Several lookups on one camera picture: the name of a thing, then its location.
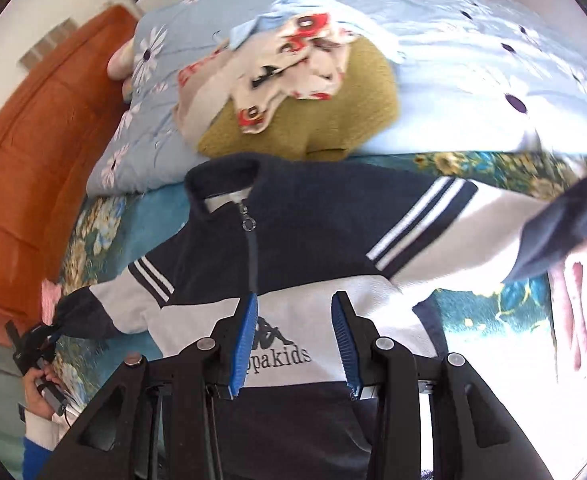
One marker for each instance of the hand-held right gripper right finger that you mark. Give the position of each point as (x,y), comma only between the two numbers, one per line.
(346,345)

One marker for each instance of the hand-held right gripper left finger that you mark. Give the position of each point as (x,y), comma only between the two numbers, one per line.
(243,345)

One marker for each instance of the navy and white fleece jacket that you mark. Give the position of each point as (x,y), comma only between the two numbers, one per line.
(298,220)

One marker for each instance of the person's left forearm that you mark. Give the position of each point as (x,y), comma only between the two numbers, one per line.
(43,450)

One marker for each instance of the person's left hand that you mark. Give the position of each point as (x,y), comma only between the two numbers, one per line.
(41,390)

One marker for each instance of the pink knit cloth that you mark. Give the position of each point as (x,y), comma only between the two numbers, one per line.
(49,300)

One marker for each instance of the carved wooden headboard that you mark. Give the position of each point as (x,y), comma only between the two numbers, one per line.
(33,160)

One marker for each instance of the green knit sweater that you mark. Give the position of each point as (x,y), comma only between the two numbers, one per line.
(333,110)

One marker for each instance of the white red printed garment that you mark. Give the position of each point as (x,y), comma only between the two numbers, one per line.
(283,75)

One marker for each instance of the floral pillow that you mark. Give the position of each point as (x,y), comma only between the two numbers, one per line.
(129,91)

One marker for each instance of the pink pillow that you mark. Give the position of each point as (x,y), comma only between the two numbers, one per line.
(121,62)

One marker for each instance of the light blue daisy quilt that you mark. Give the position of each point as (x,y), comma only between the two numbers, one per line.
(473,60)

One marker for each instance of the light blue garment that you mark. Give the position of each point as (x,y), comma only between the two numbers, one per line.
(293,2)

